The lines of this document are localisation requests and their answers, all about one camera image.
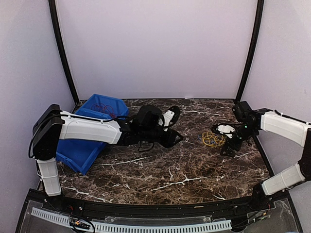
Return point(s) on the black enclosure frame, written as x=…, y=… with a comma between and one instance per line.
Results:
x=154, y=49

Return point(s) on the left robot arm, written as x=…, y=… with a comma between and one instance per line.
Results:
x=149, y=124

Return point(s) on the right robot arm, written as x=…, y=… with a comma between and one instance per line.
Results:
x=286, y=141

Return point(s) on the white slotted cable duct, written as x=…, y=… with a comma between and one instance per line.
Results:
x=134, y=225

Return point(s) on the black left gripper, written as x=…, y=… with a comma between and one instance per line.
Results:
x=169, y=142

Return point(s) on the blue three-compartment plastic bin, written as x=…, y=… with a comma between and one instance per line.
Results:
x=80, y=154

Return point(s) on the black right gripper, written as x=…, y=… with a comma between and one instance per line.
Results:
x=228, y=142

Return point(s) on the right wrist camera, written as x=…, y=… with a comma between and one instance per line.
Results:
x=241, y=110

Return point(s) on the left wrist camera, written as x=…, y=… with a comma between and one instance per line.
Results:
x=169, y=118

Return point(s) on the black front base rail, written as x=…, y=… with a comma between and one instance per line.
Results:
x=236, y=208

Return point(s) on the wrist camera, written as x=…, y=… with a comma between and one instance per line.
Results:
x=169, y=118
x=241, y=110

